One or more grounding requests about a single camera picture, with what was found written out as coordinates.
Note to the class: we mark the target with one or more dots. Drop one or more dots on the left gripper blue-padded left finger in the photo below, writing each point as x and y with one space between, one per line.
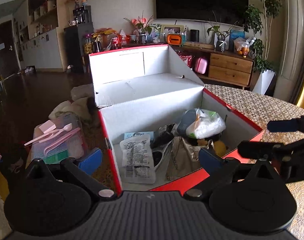
79 172

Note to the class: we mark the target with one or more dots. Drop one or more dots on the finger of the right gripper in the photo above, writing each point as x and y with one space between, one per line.
272 150
293 125

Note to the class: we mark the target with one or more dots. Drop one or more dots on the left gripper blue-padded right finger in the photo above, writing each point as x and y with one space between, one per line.
220 172

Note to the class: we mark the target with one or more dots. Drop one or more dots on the silver foil snack bag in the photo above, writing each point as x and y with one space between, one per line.
184 156

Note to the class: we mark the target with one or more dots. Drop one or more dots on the white tissue pack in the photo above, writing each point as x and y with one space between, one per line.
199 123

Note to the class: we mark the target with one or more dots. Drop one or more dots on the white printed plastic pouch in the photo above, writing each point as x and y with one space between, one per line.
137 160

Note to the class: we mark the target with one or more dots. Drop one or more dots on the light blue toothpaste box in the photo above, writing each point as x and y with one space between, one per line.
134 134

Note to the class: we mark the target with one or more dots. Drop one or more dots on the pink plastic chopsticks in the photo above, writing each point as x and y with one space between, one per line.
61 140

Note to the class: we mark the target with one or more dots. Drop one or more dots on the clear plastic container with lid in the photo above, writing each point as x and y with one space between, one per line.
69 141

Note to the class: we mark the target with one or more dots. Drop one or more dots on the pink plastic spoon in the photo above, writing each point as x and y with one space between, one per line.
51 134

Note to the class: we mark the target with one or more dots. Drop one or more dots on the white planter with green plant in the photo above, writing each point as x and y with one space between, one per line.
258 20

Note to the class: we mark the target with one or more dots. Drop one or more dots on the white floor air conditioner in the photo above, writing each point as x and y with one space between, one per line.
290 79

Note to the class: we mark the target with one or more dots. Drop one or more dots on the red white cardboard box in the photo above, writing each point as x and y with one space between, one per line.
140 89

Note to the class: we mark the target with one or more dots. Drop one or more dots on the wooden tv cabinet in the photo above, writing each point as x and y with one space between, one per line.
224 68

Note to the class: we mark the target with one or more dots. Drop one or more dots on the fruit in plastic bag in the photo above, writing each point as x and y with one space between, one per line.
242 46

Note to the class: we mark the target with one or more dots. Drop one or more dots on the pink small case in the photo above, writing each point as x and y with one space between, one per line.
201 65

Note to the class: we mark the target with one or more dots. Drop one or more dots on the potted orchid leaves vase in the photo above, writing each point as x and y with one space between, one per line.
221 34

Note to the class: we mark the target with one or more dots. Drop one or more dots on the red gift package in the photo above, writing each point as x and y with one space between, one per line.
187 59

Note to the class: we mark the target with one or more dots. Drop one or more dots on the black cabinet with coffee machine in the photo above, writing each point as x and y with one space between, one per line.
75 36

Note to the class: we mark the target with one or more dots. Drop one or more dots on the black cylindrical speaker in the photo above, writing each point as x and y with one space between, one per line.
194 35

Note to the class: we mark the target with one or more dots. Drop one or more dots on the pink flower plant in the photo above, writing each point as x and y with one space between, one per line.
145 28

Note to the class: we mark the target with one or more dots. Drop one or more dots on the black wall television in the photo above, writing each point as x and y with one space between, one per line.
222 11

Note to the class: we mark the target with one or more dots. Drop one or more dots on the photo frame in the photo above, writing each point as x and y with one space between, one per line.
172 29

